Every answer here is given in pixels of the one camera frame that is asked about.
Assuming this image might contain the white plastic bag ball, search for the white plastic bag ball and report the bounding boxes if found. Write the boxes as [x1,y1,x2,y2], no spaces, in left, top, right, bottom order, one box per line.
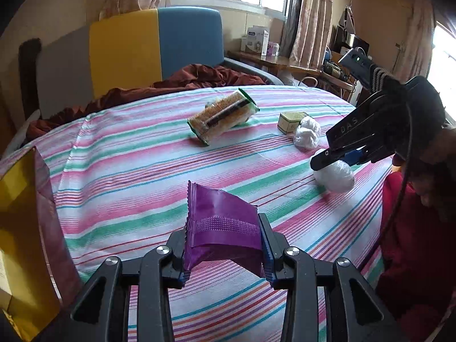
[294,116,321,150]
[313,161,355,194]

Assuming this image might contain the small green box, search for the small green box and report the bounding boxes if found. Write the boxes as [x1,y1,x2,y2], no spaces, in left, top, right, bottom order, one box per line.
[278,112,307,134]

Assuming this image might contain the cracker packet green ends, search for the cracker packet green ends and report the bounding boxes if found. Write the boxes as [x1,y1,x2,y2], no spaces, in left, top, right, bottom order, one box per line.
[187,88,260,145]

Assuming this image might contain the purple snack packet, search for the purple snack packet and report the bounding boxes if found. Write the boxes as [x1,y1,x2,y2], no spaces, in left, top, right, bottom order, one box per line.
[183,182,264,278]

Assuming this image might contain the red garment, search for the red garment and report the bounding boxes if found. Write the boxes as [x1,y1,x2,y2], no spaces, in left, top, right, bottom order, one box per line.
[376,187,455,341]

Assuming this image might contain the wooden side table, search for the wooden side table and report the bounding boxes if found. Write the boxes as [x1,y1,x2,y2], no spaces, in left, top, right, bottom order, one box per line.
[227,50,355,101]

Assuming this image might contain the purple jar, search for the purple jar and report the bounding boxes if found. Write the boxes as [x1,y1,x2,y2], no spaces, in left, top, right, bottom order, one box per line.
[267,42,280,56]

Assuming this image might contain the striped bed sheet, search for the striped bed sheet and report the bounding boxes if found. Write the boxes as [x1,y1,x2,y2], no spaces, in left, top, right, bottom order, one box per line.
[0,84,393,342]

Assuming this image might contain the right beige curtain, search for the right beige curtain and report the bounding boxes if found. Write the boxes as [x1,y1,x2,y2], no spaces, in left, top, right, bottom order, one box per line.
[290,0,333,69]

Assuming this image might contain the white product box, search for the white product box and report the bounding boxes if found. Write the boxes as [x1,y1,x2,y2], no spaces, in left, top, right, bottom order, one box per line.
[246,26,269,56]

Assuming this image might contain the maroon blanket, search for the maroon blanket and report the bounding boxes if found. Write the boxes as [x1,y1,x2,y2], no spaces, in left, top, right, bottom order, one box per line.
[25,64,267,142]

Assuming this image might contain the grey yellow blue headboard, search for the grey yellow blue headboard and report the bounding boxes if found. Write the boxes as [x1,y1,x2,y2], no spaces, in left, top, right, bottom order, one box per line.
[37,5,226,118]

